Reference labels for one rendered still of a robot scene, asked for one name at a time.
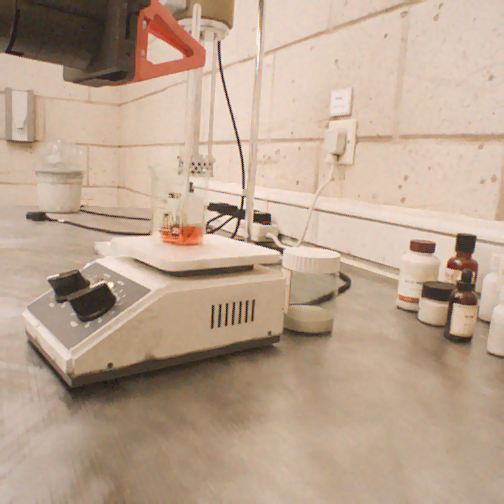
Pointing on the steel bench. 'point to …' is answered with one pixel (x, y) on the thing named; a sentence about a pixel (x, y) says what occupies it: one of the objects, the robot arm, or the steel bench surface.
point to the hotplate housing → (172, 321)
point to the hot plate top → (241, 253)
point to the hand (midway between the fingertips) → (194, 56)
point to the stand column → (255, 120)
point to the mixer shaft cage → (200, 110)
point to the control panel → (130, 291)
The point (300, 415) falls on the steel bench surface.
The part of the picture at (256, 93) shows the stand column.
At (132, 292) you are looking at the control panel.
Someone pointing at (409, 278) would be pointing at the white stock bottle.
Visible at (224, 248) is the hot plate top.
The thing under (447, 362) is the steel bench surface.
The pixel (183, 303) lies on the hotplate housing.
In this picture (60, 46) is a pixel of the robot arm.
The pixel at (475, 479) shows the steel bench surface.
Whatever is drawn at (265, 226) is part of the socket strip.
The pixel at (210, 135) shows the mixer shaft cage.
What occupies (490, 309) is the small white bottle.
